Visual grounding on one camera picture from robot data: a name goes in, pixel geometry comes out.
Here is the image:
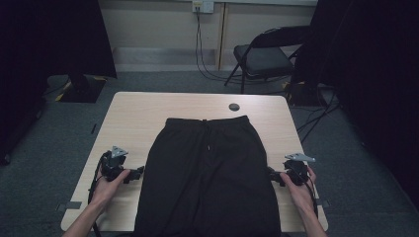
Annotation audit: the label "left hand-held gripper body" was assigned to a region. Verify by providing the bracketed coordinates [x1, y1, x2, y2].
[99, 145, 132, 183]

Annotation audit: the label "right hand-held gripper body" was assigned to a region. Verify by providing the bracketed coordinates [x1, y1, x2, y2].
[284, 152, 316, 187]

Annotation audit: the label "black pants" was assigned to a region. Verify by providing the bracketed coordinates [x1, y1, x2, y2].
[132, 115, 283, 237]

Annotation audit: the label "person's right hand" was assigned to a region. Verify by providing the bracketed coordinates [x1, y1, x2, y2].
[280, 167, 317, 215]

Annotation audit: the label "person's left hand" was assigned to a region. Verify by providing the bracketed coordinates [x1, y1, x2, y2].
[90, 170, 131, 209]

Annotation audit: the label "black stand base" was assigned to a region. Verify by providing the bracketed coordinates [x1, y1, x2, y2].
[284, 80, 327, 107]
[58, 73, 107, 104]

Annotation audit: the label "black folding chair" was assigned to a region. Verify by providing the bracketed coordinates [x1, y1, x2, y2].
[224, 25, 310, 95]

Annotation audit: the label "black curtain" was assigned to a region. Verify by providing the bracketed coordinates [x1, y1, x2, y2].
[0, 0, 118, 166]
[291, 0, 419, 209]

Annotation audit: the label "left hand-held gripper cable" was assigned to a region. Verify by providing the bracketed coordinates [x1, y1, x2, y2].
[87, 150, 112, 237]

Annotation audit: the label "hand-held gripper cable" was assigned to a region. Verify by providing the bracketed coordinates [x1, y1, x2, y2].
[87, 150, 112, 237]
[292, 169, 319, 219]

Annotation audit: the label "right hand-held gripper cable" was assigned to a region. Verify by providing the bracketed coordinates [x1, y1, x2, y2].
[292, 169, 319, 219]

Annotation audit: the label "black floor cables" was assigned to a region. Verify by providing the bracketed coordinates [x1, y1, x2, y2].
[295, 84, 341, 144]

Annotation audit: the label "black wall cable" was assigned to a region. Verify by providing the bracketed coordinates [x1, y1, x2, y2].
[195, 9, 245, 84]
[197, 11, 243, 82]

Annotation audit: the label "wooden wall strip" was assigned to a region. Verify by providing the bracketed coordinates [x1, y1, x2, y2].
[215, 2, 229, 71]

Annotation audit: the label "white wall outlet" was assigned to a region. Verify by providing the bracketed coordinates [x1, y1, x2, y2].
[192, 0, 215, 14]

